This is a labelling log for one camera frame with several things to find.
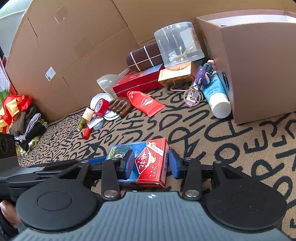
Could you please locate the playing cards box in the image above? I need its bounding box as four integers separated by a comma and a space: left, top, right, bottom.
107, 138, 170, 188

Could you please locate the person's hand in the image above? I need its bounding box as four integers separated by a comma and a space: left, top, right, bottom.
1, 200, 21, 228

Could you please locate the small red tube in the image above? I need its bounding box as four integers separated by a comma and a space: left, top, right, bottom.
83, 127, 92, 140

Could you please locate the pile of folded clothes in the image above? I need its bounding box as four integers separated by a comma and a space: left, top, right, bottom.
9, 103, 48, 152

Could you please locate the red tape roll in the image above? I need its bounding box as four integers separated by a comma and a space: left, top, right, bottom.
94, 98, 109, 117

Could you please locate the brown wooden massager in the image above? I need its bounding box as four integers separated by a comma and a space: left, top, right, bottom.
108, 97, 133, 118

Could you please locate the red yellow ribbon cloth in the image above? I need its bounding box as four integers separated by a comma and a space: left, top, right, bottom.
0, 95, 34, 133

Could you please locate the red foil pouch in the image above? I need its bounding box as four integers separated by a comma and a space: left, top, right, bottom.
127, 91, 166, 117

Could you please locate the translucent plastic funnel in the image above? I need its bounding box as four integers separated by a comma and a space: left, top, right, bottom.
97, 68, 130, 99

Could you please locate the blue white lotion tube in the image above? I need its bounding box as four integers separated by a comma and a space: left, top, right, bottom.
202, 71, 232, 119

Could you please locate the tan cardboard small box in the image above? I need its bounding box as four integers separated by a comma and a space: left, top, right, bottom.
158, 62, 197, 87

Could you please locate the flat red box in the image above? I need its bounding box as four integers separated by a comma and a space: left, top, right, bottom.
112, 64, 164, 97

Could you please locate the letter patterned beige mat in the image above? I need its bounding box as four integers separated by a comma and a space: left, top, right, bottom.
19, 88, 295, 238

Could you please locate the brown checked case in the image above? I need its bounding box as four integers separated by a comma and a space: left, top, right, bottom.
126, 42, 163, 72

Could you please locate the large cardboard backdrop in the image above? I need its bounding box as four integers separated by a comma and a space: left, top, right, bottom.
6, 1, 295, 121

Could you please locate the clear plastic swab container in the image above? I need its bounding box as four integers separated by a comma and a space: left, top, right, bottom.
154, 22, 205, 70

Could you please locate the brown cardboard storage box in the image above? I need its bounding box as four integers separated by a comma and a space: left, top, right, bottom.
196, 9, 295, 124

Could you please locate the purple figurine keychain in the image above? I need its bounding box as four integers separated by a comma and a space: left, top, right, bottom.
183, 60, 216, 108

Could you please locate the wall calendar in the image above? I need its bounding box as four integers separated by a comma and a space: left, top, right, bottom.
1, 55, 17, 95

